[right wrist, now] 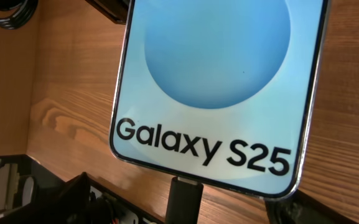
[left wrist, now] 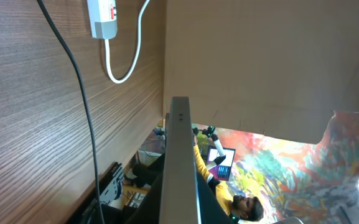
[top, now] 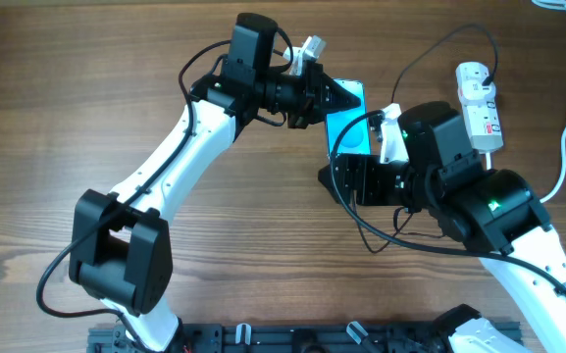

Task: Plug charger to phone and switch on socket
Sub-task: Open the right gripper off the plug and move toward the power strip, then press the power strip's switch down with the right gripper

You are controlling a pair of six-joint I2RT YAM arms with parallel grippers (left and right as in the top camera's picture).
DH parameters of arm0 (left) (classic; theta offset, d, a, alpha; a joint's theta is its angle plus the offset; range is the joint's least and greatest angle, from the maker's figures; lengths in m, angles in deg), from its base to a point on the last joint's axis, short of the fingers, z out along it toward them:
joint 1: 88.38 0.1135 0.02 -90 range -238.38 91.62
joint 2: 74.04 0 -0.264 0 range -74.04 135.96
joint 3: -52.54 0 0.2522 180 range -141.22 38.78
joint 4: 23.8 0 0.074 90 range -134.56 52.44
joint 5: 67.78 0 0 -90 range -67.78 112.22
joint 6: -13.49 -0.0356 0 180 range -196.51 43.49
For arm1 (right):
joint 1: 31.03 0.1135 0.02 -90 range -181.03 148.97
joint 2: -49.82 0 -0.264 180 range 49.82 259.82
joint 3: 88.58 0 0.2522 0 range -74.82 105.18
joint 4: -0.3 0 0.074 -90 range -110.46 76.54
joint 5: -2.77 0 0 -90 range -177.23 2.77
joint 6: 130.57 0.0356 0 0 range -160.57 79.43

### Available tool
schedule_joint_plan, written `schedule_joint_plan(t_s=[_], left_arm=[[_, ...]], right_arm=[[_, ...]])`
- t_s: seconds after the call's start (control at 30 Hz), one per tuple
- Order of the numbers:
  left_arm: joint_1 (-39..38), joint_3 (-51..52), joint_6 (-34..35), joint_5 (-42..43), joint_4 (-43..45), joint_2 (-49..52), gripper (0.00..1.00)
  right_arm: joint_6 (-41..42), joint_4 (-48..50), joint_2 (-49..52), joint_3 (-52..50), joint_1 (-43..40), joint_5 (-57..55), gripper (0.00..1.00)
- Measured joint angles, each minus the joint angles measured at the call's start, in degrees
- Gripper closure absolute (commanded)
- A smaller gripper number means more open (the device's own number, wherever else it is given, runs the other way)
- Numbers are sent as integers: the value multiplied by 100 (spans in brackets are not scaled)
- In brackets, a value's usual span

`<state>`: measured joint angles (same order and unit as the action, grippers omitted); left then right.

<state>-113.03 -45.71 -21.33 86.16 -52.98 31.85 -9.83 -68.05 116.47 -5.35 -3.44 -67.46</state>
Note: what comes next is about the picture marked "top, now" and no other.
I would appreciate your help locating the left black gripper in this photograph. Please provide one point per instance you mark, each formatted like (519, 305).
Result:
(313, 93)

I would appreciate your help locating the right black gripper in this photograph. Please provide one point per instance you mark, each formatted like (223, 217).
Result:
(351, 178)

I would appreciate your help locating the Galaxy S25 smartphone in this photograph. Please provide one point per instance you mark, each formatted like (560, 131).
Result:
(346, 122)

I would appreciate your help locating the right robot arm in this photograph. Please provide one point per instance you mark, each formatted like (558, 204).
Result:
(423, 161)

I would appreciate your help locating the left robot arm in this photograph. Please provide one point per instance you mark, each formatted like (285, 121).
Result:
(121, 248)

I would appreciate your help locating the white USB charger plug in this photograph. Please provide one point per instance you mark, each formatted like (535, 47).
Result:
(473, 92)

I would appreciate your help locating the white power strip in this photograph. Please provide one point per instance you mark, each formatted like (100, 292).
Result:
(481, 121)

